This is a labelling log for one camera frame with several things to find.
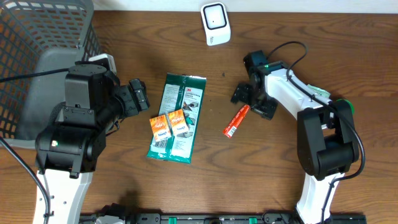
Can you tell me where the orange small box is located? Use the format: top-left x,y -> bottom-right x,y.
167,109 -> 189,136
149,114 -> 172,142

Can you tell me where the red tube packet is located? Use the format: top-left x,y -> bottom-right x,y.
223,105 -> 251,138

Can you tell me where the green 3M package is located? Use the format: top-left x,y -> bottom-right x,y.
147,73 -> 206,164

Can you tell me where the mint green wipes packet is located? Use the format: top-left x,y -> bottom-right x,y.
307,84 -> 331,98

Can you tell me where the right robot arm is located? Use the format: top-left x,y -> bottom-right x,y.
231,50 -> 364,223

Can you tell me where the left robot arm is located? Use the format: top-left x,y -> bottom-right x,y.
34,63 -> 150,223

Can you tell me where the white barcode scanner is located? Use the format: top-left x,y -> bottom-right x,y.
200,2 -> 231,46

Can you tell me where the dark grey plastic basket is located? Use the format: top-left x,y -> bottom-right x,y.
1,0 -> 102,149

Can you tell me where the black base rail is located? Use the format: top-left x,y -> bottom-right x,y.
79,203 -> 368,224

